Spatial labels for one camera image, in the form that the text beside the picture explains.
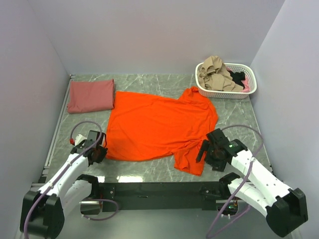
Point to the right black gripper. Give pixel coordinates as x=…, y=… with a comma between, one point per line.
x=209, y=153

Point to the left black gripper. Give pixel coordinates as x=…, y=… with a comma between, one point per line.
x=98, y=154

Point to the orange t-shirt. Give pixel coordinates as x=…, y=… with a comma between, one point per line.
x=144, y=127

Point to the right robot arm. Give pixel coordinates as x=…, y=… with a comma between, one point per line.
x=284, y=208

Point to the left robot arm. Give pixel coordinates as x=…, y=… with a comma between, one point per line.
x=44, y=211

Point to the folded pink t-shirt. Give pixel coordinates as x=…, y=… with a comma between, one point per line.
x=86, y=97

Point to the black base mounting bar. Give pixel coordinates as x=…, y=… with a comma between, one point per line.
x=166, y=195

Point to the pink garment in basket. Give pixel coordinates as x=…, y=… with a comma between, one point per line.
x=246, y=88

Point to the beige crumpled t-shirt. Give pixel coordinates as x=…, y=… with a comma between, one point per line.
x=213, y=75

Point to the black garment in basket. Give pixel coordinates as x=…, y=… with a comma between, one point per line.
x=238, y=78

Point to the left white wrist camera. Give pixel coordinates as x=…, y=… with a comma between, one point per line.
x=77, y=139

